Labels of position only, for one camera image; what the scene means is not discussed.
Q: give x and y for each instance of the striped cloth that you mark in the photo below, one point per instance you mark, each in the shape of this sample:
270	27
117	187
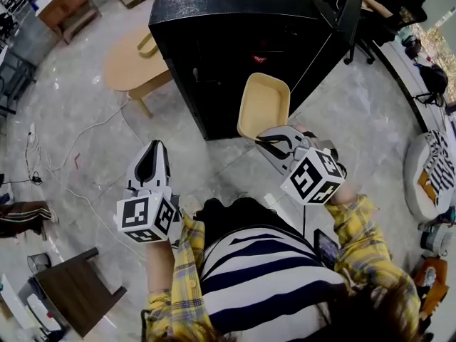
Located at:
441	166

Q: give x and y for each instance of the black mesh bin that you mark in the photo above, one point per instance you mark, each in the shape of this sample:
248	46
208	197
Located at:
39	263

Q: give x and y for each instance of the black phone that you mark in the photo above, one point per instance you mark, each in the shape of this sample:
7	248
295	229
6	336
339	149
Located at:
326	248

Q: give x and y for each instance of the oval wooden table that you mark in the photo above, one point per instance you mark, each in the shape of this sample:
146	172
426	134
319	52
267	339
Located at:
132	70

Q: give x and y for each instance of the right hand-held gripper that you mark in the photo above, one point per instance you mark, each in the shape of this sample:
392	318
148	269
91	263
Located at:
313	180

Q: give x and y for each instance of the red drink can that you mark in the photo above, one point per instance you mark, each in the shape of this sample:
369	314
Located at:
259	58

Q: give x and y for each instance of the black power adapter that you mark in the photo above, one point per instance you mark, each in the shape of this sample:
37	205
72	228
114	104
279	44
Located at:
36	178

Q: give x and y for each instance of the person's striped shirt torso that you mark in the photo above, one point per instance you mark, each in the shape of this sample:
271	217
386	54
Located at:
263	280

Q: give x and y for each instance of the dark brown stool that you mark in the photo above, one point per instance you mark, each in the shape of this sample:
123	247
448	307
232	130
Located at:
78	290

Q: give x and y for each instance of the black backpack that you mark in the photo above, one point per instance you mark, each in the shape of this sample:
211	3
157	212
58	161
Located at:
432	80

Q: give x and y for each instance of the black cabinet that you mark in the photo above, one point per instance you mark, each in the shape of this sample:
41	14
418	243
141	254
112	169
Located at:
231	13

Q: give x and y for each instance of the person's left forearm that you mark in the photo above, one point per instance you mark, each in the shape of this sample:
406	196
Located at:
160	265

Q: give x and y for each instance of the white beanbag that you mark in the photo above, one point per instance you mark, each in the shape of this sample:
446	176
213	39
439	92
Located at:
413	176

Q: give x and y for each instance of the person's black skirt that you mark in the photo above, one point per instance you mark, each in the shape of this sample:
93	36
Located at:
246	216

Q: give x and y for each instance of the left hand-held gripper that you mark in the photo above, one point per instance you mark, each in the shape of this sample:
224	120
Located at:
142	217

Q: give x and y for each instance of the orange bag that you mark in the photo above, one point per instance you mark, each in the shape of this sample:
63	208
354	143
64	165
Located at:
436	290

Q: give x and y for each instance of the person's right forearm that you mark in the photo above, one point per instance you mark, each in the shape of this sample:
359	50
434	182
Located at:
356	226

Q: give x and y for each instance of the white power strip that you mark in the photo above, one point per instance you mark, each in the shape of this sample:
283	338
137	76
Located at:
32	134

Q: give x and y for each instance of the small dark bag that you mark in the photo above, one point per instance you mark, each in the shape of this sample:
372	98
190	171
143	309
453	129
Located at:
412	46

